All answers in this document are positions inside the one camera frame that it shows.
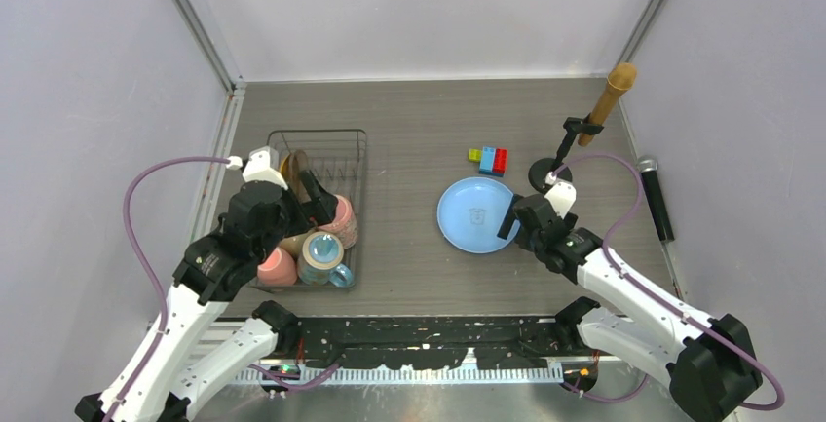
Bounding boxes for pink ghost pattern mug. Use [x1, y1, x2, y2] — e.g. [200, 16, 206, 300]
[319, 194, 358, 249]

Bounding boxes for light blue plate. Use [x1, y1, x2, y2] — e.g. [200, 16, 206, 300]
[436, 176, 520, 254]

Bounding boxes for yellow patterned plate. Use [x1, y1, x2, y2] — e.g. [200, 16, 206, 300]
[279, 150, 309, 203]

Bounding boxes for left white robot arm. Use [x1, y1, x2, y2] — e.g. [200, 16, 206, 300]
[74, 147, 339, 421]

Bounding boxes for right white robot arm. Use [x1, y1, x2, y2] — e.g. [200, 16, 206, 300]
[499, 181, 763, 421]

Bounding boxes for beige cup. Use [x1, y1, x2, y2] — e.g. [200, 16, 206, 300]
[279, 231, 312, 260]

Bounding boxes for blue beige mug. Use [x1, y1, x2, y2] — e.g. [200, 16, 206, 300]
[297, 231, 355, 288]

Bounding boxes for black microphone stand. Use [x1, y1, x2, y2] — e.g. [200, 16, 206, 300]
[528, 117, 603, 194]

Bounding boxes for plain pink cup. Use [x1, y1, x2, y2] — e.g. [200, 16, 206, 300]
[257, 247, 298, 287]

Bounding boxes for red toy brick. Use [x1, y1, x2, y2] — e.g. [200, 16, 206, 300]
[492, 148, 507, 174]

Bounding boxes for blue toy brick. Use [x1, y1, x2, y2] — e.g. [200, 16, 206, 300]
[478, 146, 504, 177]

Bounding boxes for yellow green toy brick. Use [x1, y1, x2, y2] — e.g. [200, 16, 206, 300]
[468, 148, 482, 163]

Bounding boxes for black base bar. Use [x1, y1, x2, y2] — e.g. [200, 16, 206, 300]
[268, 316, 594, 370]

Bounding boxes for black microphone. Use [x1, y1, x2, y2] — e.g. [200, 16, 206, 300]
[637, 156, 675, 243]

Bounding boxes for gold microphone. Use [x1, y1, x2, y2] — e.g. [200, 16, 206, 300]
[585, 62, 637, 127]

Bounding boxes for black wire dish rack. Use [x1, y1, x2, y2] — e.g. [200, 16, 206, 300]
[253, 129, 367, 290]

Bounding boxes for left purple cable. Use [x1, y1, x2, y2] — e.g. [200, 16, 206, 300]
[99, 156, 244, 422]

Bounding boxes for purple cable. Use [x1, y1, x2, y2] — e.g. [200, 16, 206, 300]
[546, 151, 787, 412]
[99, 156, 244, 422]

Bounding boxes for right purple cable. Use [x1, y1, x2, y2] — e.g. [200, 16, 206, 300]
[546, 151, 787, 412]

